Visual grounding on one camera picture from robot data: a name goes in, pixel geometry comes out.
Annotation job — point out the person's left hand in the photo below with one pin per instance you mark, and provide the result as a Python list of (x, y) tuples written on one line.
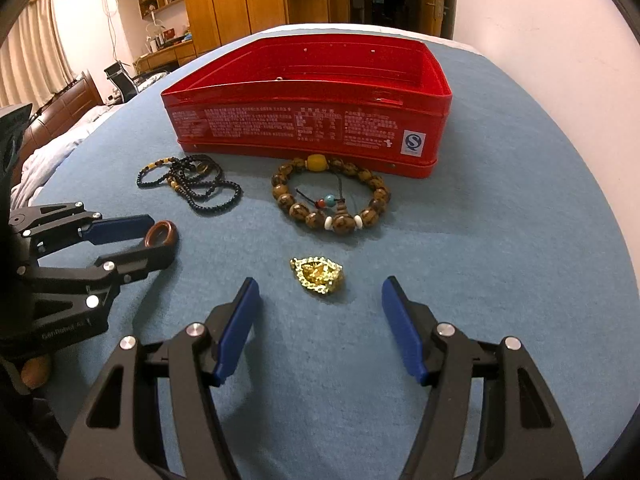
[(35, 371)]

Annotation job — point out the wooden wardrobe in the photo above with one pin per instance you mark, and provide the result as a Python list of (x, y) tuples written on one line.
[(225, 0)]

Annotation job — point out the red tin box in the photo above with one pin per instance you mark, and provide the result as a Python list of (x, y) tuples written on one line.
[(250, 125)]

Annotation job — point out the white bed blanket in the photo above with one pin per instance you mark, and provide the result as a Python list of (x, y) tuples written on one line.
[(60, 145)]

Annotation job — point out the blue tablecloth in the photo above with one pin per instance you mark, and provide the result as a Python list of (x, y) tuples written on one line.
[(450, 260)]

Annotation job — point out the dark wooden headboard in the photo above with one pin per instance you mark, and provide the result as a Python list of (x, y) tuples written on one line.
[(65, 110)]

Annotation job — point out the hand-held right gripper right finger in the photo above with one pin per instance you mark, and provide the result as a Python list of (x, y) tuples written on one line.
[(402, 330)]

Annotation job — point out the wooden desk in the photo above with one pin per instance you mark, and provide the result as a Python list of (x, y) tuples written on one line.
[(170, 55)]

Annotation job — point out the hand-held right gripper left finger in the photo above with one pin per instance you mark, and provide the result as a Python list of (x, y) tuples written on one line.
[(237, 330)]

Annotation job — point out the black office chair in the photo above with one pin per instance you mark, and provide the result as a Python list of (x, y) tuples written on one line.
[(122, 80)]

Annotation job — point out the beige curtain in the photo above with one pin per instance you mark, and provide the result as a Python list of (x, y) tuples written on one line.
[(40, 50)]

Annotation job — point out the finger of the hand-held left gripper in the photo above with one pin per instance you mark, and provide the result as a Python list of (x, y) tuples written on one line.
[(120, 227), (145, 260)]

